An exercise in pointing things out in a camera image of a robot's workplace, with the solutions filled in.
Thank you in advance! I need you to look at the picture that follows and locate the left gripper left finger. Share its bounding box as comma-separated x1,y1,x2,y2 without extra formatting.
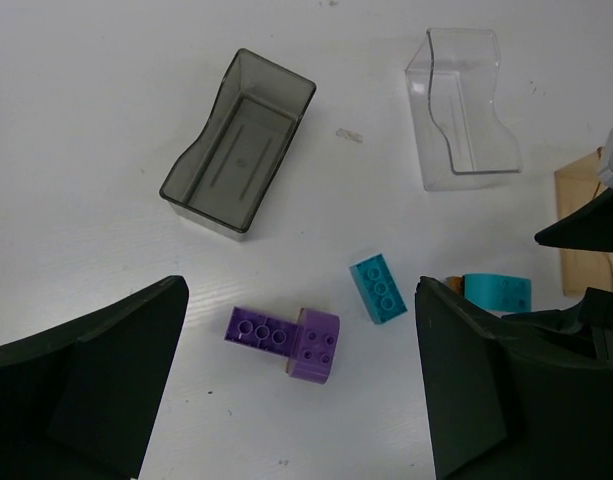
0,275,189,479

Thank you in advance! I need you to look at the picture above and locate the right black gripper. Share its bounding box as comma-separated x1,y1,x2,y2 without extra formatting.
502,189,613,369

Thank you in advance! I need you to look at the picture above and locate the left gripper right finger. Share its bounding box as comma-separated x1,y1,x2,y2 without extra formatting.
415,277,613,479

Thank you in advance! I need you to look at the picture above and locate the teal rounded lego brick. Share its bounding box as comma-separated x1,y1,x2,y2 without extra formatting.
464,273,532,314

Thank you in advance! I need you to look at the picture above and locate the orange lego brick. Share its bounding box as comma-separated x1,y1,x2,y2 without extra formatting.
445,276,465,296

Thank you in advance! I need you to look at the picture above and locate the amber plastic container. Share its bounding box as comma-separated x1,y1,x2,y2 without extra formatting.
555,148,613,298

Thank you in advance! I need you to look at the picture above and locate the teal flat lego brick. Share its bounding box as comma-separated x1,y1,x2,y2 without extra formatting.
349,254,408,325

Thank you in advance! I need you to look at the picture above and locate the purple flat lego brick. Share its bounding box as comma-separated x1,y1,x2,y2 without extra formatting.
224,307,300,358

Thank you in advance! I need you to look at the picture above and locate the purple rounded lego brick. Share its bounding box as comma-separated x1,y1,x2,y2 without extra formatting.
287,308,340,385

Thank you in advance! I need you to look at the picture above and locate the smoky grey plastic container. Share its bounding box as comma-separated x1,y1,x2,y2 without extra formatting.
159,49,316,240

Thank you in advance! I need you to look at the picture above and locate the clear plastic container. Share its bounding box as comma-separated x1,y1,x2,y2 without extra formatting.
405,28,523,192

